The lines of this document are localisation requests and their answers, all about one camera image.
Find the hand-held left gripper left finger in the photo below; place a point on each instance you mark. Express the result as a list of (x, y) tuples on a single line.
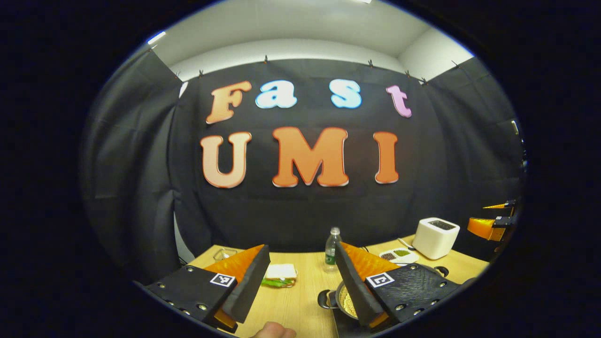
[(253, 281)]

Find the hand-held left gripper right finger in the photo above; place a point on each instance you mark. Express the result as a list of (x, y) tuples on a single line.
[(354, 288)]

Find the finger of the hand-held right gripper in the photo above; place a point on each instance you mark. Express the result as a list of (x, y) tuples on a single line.
[(488, 226), (504, 205)]

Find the steel pot with soybeans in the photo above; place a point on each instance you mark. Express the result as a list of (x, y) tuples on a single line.
[(345, 303)]

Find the black induction cooktop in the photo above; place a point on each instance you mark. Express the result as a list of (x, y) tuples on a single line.
[(345, 327)]

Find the sandwich on plate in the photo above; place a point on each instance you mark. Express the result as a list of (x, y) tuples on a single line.
[(280, 272)]

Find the clear plastic water bottle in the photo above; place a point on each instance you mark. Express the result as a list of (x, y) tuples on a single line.
[(332, 249)]

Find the white divided dish of beans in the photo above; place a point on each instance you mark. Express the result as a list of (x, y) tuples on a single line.
[(399, 256)]

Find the white toaster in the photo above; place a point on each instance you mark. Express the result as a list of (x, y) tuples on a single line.
[(434, 239)]

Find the white spoon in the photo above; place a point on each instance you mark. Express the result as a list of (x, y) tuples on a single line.
[(406, 244)]

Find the black backdrop cloth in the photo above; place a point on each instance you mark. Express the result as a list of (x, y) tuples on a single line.
[(291, 216)]

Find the row of small black clamps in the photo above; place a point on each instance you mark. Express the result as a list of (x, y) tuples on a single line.
[(265, 59)]

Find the short ceiling light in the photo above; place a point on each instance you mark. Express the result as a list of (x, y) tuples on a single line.
[(156, 37)]

